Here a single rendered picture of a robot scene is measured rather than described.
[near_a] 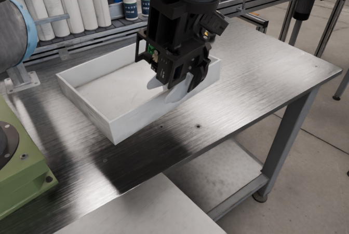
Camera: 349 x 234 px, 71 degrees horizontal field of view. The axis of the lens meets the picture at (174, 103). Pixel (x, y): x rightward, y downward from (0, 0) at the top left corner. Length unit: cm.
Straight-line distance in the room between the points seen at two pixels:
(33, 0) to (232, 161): 108
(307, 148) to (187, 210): 144
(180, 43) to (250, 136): 148
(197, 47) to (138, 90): 22
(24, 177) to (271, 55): 80
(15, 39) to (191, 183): 95
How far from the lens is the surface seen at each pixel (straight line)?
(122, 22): 103
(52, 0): 93
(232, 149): 137
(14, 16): 54
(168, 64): 32
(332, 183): 173
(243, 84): 76
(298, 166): 171
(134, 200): 49
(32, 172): 51
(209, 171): 126
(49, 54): 94
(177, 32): 30
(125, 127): 41
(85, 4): 95
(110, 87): 54
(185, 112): 64
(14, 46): 52
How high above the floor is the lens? 126
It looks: 40 degrees down
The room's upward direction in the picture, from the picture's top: straight up
